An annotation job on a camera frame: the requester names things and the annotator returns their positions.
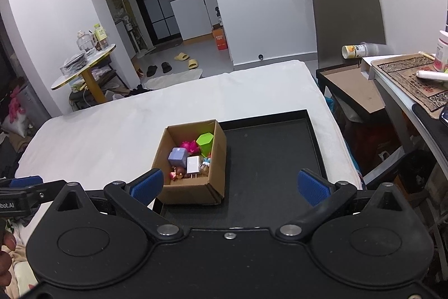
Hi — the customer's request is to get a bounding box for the orange cardboard box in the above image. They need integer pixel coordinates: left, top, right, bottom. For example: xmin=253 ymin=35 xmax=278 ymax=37
xmin=212 ymin=25 xmax=229 ymax=51

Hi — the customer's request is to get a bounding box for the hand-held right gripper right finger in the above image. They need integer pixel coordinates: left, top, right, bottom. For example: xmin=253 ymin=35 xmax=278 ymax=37
xmin=275 ymin=169 xmax=409 ymax=244

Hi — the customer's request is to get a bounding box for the stack of wrapped plates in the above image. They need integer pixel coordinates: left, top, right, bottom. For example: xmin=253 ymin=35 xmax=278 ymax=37
xmin=59 ymin=52 xmax=88 ymax=75

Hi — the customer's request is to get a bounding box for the brown patterned desk mat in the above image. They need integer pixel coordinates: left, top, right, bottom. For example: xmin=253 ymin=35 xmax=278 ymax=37
xmin=377 ymin=54 xmax=448 ymax=114

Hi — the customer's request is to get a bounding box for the black tray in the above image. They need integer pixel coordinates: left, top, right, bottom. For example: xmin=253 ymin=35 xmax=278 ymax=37
xmin=154 ymin=109 xmax=365 ymax=230

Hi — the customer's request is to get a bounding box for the white charger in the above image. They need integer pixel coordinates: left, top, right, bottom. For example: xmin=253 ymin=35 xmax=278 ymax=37
xmin=186 ymin=155 xmax=202 ymax=178

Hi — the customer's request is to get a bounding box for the white cabinet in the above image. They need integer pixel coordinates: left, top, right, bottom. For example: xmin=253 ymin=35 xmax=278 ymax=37
xmin=170 ymin=0 xmax=219 ymax=41

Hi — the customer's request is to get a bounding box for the white floor mat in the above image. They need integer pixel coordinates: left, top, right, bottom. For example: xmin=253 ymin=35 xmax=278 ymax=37
xmin=144 ymin=68 xmax=204 ymax=89

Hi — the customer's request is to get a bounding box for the stack of paper cups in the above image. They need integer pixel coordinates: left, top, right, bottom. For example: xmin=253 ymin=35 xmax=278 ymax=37
xmin=342 ymin=43 xmax=394 ymax=59

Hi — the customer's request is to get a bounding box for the green hexagonal box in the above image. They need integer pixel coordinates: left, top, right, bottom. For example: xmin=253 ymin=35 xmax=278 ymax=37
xmin=196 ymin=133 xmax=215 ymax=154

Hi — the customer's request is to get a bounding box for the round table with yellow leg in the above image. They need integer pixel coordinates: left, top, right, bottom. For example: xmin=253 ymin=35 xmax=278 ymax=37
xmin=51 ymin=44 xmax=117 ymax=103

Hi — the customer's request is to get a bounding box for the glass jar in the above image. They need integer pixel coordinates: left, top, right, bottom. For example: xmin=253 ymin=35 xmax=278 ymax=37
xmin=76 ymin=30 xmax=93 ymax=52

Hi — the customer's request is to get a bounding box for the white tube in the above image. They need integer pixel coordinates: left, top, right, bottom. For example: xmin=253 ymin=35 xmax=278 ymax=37
xmin=416 ymin=69 xmax=448 ymax=82

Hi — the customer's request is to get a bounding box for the pink and white bottle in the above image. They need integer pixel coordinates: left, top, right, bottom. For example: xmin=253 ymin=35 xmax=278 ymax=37
xmin=433 ymin=30 xmax=448 ymax=73

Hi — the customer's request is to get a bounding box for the person's left hand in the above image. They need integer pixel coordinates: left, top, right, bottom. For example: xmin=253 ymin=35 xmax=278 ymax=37
xmin=0 ymin=235 xmax=17 ymax=287

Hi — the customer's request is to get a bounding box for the pink plush toy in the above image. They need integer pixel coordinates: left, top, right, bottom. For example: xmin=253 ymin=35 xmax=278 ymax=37
xmin=9 ymin=88 xmax=28 ymax=121

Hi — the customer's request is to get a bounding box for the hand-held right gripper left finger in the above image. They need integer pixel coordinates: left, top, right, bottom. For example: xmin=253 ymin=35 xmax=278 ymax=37
xmin=52 ymin=169 xmax=183 ymax=244

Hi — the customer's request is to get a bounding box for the black side table brown top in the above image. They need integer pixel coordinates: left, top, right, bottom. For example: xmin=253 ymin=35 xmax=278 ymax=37
xmin=316 ymin=62 xmax=389 ymax=124

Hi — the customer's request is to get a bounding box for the brown cardboard box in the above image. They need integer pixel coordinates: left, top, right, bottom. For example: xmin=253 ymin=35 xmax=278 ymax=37
xmin=151 ymin=119 xmax=227 ymax=206

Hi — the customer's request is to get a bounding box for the grey desk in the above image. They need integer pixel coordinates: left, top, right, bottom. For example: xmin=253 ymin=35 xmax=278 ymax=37
xmin=362 ymin=54 xmax=448 ymax=166

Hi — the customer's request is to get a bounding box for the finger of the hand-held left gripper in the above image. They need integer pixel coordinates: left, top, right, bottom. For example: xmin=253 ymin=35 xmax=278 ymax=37
xmin=0 ymin=176 xmax=69 ymax=207

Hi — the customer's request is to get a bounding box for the purple block charger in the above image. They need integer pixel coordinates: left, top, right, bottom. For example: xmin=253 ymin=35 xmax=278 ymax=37
xmin=168 ymin=147 xmax=189 ymax=167

